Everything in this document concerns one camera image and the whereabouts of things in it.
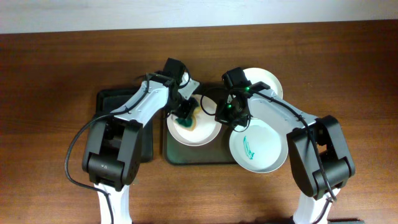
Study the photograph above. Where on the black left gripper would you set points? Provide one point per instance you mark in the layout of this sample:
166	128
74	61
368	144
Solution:
193	104

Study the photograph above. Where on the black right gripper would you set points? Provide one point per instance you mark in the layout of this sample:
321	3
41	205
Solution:
221	116

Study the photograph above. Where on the green yellow sponge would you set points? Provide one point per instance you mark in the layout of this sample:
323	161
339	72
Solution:
189	123

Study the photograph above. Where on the white plate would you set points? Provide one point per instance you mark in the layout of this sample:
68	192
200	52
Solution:
255	75
206	130
258	148

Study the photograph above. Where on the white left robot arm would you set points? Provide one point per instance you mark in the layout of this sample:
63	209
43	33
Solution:
113	149

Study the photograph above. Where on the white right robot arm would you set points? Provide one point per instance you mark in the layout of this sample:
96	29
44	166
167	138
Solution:
319	157

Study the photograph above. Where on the large dark serving tray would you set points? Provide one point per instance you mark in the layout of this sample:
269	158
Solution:
215	152

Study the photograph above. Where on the small black tray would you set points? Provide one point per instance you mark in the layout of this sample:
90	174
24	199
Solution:
110	99

